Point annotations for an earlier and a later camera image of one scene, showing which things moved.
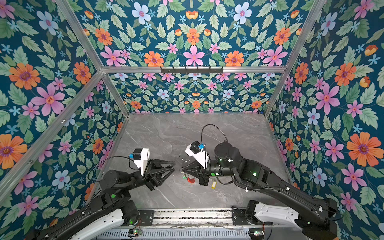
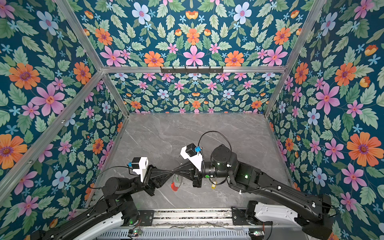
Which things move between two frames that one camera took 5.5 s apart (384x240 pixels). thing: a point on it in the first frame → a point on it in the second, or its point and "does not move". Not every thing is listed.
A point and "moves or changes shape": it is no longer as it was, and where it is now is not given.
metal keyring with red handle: [190, 180] moves or changes shape
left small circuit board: [134, 232] does not move
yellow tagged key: [214, 185] does not move
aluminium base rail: [186, 224] does not move
